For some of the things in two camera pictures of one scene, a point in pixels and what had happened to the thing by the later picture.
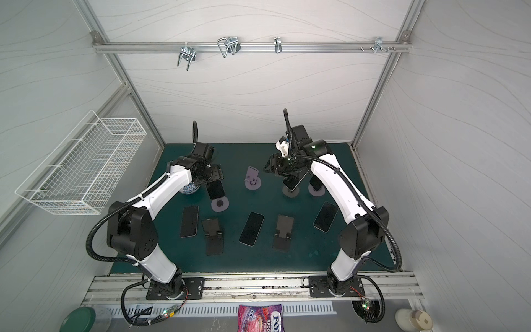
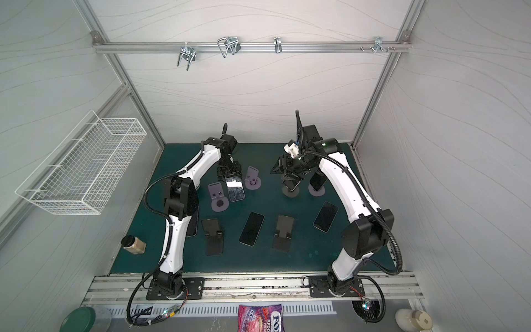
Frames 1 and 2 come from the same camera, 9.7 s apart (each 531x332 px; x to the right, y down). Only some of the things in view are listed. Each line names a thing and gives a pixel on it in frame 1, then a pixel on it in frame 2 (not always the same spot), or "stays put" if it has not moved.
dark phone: [315, 182] stays put
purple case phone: [189, 221] stays put
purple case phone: [215, 189] → [235, 187]
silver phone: [292, 181] stays put
